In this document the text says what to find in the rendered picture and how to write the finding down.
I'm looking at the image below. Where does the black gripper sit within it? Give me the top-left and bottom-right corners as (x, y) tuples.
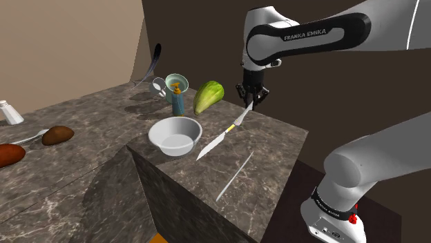
(235, 68), (271, 112)

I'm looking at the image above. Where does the green lettuce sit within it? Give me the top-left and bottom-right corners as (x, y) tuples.
(193, 79), (225, 116)

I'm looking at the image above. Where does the silver knife with yellow band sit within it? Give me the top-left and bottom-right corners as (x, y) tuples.
(195, 100), (254, 162)

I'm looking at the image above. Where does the blue soap bottle orange pump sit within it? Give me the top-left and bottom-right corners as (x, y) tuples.
(169, 81), (186, 117)

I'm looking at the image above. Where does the pale green bowl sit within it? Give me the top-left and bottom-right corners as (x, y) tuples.
(164, 72), (190, 104)

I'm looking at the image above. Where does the thin grey rod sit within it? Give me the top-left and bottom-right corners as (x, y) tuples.
(215, 150), (255, 203)

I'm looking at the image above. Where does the white bowl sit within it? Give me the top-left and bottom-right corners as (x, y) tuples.
(147, 116), (204, 157)

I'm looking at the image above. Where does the white mug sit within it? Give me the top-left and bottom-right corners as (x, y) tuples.
(149, 77), (168, 99)

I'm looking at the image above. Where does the black curved ladle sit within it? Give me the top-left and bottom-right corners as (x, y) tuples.
(128, 43), (163, 92)

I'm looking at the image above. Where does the silver spoon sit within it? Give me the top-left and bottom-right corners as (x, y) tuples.
(9, 128), (50, 146)

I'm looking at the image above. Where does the white salt shaker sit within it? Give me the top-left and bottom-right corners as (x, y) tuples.
(0, 99), (25, 126)

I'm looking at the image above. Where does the reddish brown potato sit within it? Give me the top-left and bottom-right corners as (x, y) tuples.
(0, 143), (27, 169)

